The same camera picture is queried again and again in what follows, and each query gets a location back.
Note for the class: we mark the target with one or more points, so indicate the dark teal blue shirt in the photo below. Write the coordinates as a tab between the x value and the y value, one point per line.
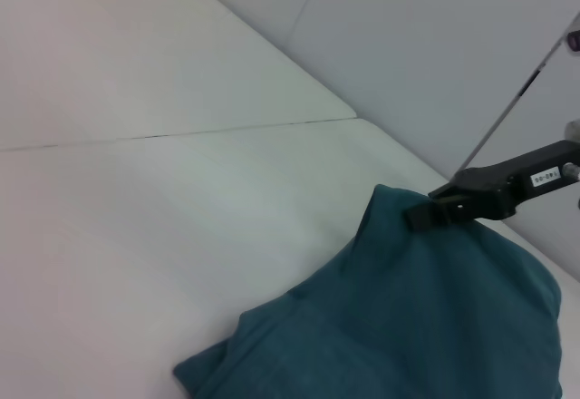
408	317

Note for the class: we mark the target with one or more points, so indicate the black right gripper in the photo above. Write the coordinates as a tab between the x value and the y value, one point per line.
512	181

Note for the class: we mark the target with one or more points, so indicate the purple glass lens device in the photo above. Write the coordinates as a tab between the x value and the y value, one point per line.
574	40

